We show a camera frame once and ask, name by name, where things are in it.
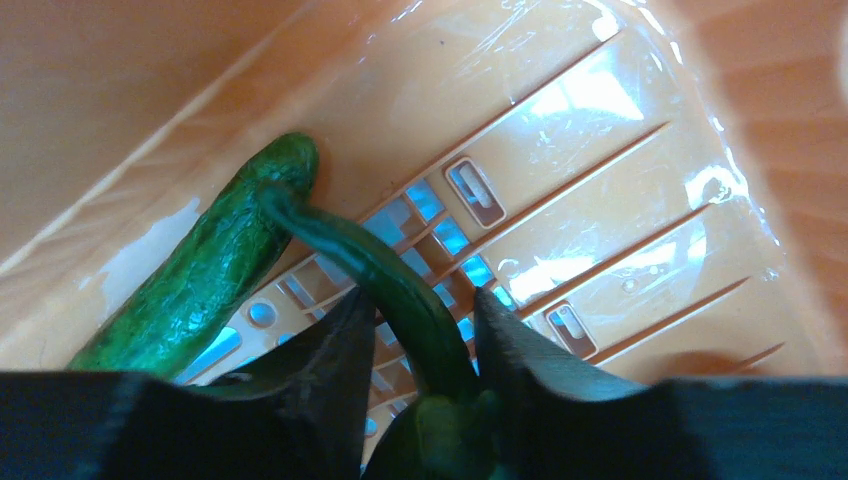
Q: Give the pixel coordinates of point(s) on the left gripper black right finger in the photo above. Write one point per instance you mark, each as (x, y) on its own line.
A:
(507, 349)

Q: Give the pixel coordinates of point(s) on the long green chili pepper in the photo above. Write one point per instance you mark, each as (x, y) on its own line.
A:
(181, 308)

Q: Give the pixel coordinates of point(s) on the curved green chili pepper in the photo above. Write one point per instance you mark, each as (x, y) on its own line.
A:
(447, 432)

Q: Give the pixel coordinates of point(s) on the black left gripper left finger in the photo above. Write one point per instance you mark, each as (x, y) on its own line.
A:
(300, 408)

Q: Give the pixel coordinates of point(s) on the orange plastic basket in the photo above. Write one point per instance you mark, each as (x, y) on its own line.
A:
(658, 187)

